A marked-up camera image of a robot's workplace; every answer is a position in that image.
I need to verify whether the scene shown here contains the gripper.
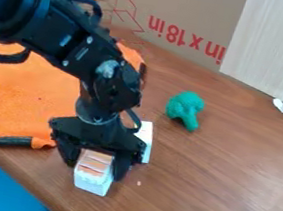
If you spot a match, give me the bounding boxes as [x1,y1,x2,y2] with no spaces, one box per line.
[40,100,154,187]

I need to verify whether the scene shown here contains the small white orange box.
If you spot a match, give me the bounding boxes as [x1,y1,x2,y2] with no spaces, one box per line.
[69,110,158,204]

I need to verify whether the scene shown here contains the orange cloth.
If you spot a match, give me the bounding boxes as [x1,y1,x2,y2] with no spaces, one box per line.
[0,21,150,169]

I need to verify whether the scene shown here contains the cardboard box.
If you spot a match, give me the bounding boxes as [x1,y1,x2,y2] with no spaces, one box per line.
[54,0,249,77]

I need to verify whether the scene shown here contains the green toy broccoli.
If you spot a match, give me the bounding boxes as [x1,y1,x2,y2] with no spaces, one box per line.
[160,86,209,135]

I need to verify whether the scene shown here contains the white board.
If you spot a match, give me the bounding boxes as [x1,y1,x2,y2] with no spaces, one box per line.
[213,0,283,112]

